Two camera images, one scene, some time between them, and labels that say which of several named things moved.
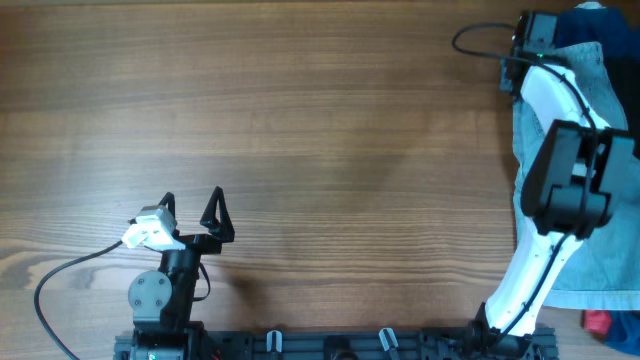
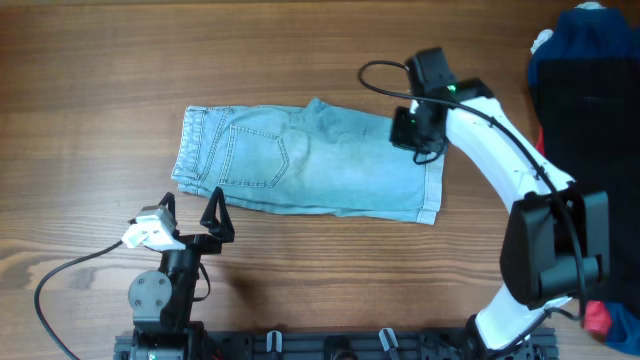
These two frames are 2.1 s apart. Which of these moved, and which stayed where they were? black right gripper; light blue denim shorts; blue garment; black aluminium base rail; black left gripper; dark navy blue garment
Moved: light blue denim shorts; black right gripper
Stayed: dark navy blue garment; blue garment; black aluminium base rail; black left gripper
